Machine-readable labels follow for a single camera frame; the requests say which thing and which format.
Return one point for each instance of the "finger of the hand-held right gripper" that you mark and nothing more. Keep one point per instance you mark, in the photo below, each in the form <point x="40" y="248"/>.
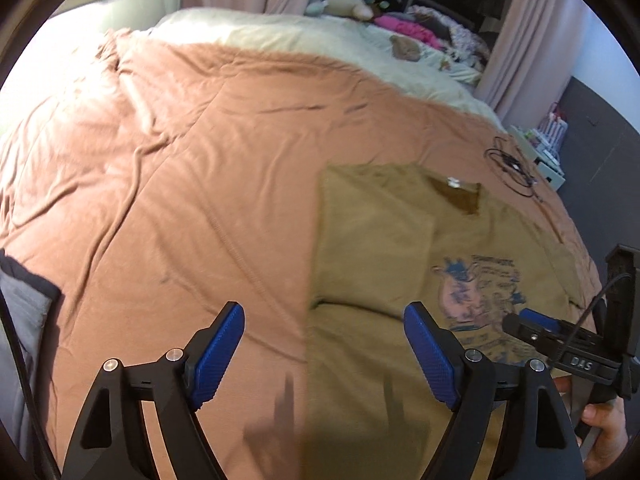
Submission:
<point x="530" y="330"/>

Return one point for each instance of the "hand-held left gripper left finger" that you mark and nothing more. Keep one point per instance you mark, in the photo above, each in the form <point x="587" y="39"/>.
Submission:
<point x="220" y="345"/>

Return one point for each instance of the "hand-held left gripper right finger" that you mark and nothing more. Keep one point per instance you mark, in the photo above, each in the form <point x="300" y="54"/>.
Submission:
<point x="432" y="355"/>

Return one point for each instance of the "olive printed t-shirt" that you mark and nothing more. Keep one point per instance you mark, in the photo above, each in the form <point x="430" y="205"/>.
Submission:
<point x="375" y="240"/>

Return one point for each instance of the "pile of patterned clothes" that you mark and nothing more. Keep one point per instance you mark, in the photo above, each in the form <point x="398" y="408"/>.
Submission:
<point x="460" y="35"/>

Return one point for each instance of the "pink clothes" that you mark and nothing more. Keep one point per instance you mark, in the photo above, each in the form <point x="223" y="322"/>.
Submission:
<point x="407" y="27"/>

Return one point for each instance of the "person's right hand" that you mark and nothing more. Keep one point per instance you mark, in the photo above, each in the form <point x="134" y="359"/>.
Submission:
<point x="607" y="435"/>

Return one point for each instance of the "white cabinet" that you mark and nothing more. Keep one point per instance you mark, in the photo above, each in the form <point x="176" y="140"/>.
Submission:
<point x="547" y="165"/>

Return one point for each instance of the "brown blanket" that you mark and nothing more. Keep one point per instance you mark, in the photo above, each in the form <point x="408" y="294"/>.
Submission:
<point x="200" y="160"/>

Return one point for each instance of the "grey garment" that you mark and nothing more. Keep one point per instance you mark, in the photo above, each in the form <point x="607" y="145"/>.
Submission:
<point x="25" y="320"/>

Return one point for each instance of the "brown plush item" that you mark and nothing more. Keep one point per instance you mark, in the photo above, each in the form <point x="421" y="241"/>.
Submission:
<point x="405" y="46"/>

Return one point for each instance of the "cream duvet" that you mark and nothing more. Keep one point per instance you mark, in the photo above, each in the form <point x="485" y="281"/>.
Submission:
<point x="300" y="35"/>

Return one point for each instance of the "beige plush toy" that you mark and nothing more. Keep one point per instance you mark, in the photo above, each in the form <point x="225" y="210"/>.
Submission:
<point x="340" y="6"/>

